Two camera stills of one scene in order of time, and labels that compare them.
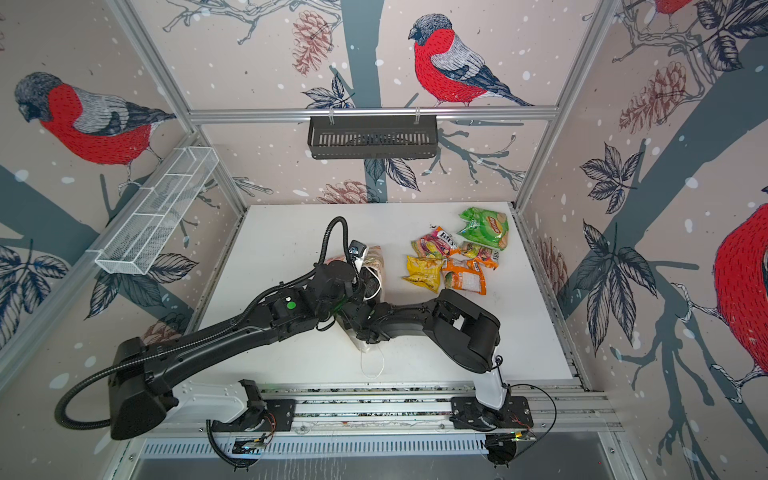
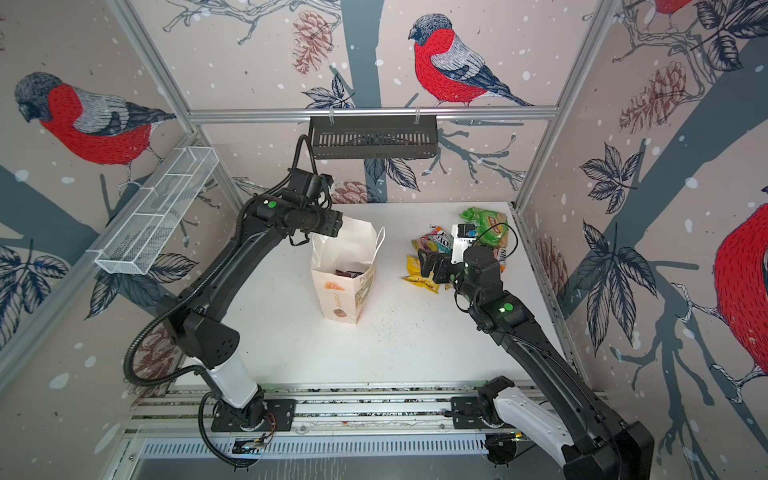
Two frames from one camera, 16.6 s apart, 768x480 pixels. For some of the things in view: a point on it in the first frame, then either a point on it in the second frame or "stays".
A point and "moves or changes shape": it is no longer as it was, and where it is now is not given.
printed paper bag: (371, 257) moves or changes shape
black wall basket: (372, 137) stays
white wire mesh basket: (144, 227) stays
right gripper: (347, 321) to (436, 258)
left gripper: (359, 296) to (334, 222)
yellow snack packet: (424, 271) stays
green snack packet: (487, 227) stays
